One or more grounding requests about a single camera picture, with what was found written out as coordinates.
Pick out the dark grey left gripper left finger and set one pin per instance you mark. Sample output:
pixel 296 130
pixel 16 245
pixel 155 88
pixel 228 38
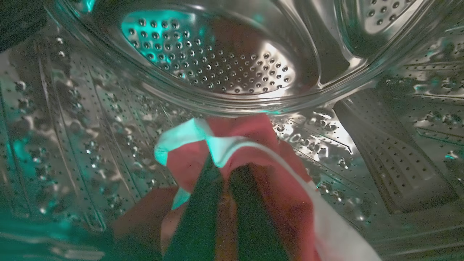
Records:
pixel 197 217

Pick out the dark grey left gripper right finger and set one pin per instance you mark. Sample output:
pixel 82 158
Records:
pixel 253 217

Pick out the red garment with white trim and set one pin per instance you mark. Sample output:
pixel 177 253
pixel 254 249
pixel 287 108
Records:
pixel 286 188

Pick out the white front-load washing machine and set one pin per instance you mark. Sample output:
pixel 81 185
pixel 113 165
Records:
pixel 72 127

